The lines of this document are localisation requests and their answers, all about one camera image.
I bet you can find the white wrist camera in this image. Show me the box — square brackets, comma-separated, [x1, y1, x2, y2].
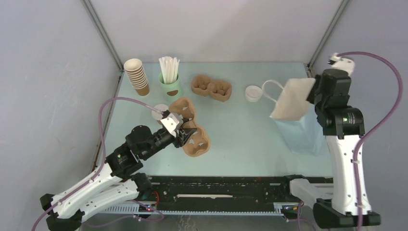
[328, 53, 356, 77]
[160, 110, 184, 137]

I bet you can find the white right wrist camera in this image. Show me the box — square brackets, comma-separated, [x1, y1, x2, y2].
[328, 53, 356, 77]

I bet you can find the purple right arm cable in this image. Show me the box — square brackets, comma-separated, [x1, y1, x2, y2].
[283, 51, 404, 231]

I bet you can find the brown cardboard cup carrier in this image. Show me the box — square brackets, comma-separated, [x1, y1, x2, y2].
[191, 75, 232, 102]

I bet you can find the brown cardboard cup carrier tray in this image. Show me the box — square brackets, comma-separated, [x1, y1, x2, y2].
[169, 97, 211, 157]

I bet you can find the white paper bag with handles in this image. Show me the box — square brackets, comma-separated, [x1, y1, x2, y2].
[261, 78, 316, 121]

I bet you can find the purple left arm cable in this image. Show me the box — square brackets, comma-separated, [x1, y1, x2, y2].
[30, 97, 166, 231]

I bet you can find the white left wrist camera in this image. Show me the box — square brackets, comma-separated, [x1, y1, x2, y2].
[160, 110, 184, 137]

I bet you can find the stack of white lids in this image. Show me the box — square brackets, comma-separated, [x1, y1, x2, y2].
[244, 85, 263, 103]

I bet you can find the green straw holder jar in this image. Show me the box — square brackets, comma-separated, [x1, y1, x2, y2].
[159, 73, 183, 103]

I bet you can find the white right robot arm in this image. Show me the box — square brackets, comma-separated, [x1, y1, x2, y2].
[280, 68, 381, 229]

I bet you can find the stack of brown paper cups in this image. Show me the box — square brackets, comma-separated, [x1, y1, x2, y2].
[124, 58, 150, 96]

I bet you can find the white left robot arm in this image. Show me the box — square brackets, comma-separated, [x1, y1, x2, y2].
[40, 117, 198, 231]

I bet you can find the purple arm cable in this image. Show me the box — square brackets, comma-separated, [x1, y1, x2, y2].
[283, 51, 404, 231]
[30, 97, 166, 231]

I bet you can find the bundle of white wrapped straws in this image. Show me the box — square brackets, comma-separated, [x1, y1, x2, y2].
[159, 56, 180, 84]

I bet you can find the white plastic cup lid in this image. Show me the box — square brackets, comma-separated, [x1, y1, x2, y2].
[152, 104, 169, 121]

